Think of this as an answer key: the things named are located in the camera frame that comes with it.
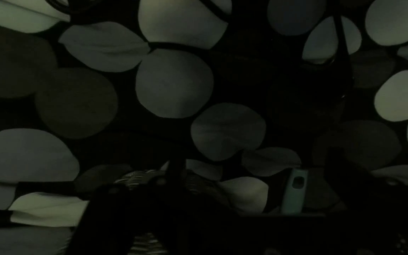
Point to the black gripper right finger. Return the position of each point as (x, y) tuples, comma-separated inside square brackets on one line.
[(378, 213)]

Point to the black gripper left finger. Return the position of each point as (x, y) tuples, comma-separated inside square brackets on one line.
[(128, 221)]

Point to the black grey spotted bedspread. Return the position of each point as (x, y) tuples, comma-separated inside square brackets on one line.
[(173, 82)]

